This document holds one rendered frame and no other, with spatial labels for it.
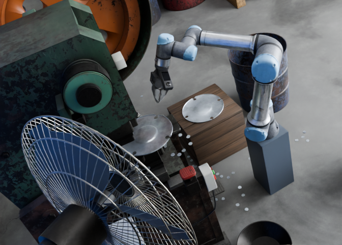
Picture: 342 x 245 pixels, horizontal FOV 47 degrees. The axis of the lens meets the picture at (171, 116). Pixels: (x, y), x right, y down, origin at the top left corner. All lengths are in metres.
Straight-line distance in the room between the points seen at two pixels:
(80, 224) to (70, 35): 0.74
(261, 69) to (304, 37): 2.11
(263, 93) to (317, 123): 1.14
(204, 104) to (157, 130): 0.79
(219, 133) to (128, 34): 0.96
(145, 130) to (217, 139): 0.77
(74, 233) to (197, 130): 1.70
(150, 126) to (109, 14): 0.60
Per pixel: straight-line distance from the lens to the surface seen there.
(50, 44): 1.51
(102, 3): 2.05
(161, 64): 1.95
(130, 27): 2.09
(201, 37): 1.97
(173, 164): 2.02
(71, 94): 1.45
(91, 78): 1.43
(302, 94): 3.24
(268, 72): 1.79
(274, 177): 2.50
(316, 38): 3.85
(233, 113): 2.64
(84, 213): 1.02
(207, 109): 2.70
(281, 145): 2.36
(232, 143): 2.79
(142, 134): 2.03
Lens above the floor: 2.10
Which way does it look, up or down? 39 degrees down
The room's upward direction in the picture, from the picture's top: 20 degrees counter-clockwise
